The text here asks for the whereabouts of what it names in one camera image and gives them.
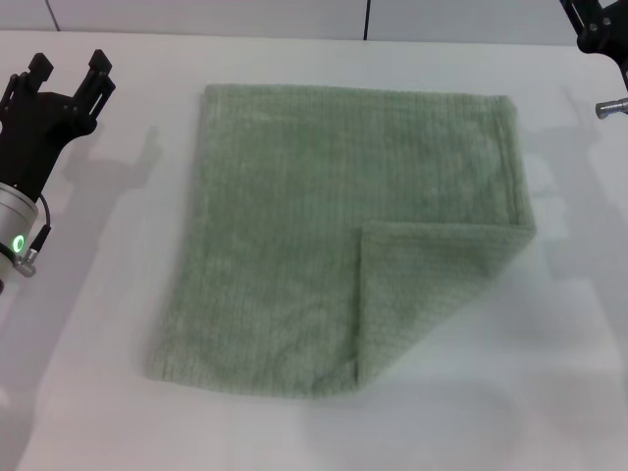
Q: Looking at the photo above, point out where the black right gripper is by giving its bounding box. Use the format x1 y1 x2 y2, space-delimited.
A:
558 0 628 55

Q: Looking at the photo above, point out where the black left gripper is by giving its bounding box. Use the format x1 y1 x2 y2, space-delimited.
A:
0 48 118 200

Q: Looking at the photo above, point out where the green terry towel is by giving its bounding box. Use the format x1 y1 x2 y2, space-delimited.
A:
142 83 537 397

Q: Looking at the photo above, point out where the right arm cable with connector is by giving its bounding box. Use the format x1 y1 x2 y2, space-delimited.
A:
595 58 628 120

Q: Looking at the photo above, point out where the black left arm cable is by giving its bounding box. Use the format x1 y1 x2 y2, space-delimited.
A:
13 192 53 277

